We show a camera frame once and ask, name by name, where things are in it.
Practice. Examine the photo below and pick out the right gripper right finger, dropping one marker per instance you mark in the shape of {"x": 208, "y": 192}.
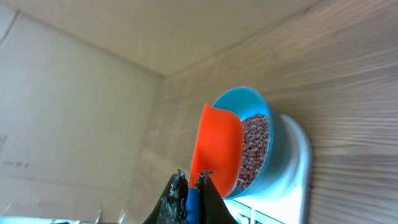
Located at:
{"x": 213, "y": 208}

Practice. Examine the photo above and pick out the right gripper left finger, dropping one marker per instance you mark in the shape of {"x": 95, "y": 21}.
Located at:
{"x": 170, "y": 208}

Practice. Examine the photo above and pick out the orange measuring scoop blue handle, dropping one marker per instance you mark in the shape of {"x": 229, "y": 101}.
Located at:
{"x": 218, "y": 153}

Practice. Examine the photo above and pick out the white kitchen scale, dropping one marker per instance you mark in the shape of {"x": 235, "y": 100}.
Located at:
{"x": 286, "y": 200}

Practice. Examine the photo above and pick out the red beans in bowl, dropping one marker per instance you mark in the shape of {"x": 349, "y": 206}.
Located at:
{"x": 255, "y": 145}

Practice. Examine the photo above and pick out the blue bowl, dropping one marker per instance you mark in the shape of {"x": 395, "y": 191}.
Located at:
{"x": 245, "y": 102}

